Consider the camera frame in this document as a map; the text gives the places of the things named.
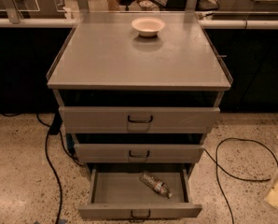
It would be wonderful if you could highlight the clear plastic water bottle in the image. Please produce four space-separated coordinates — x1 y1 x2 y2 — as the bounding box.
139 172 173 199

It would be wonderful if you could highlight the grey drawer cabinet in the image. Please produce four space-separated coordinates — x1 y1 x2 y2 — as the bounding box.
46 10 233 173

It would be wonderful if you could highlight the grey bottom drawer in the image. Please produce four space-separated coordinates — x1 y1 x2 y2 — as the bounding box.
78 163 202 220

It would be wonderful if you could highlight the grey drawer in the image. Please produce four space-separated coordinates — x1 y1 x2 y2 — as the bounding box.
75 144 202 163
78 163 202 220
59 106 219 133

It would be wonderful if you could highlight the grey middle drawer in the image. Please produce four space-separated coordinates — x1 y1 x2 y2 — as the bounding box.
75 144 202 163

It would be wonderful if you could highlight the grey top drawer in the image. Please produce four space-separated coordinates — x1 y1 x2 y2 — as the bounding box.
59 106 219 133

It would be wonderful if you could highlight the white paper bowl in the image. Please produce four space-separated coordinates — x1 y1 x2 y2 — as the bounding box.
132 17 165 37

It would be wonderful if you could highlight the white cup with straw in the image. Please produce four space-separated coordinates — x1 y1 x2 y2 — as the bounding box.
139 0 153 11

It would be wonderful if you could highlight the black power adapter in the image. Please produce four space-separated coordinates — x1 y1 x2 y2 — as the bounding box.
49 112 63 135

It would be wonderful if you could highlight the black floor cable right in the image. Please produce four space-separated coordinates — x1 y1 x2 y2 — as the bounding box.
203 136 278 224

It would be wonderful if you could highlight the black floor cable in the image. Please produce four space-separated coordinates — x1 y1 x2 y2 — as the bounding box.
0 111 84 224
203 136 278 224

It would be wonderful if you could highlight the black floor cable left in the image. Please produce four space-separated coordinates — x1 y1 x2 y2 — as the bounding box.
0 111 84 224

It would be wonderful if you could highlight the white horizontal rail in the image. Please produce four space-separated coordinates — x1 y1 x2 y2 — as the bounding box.
0 19 278 30

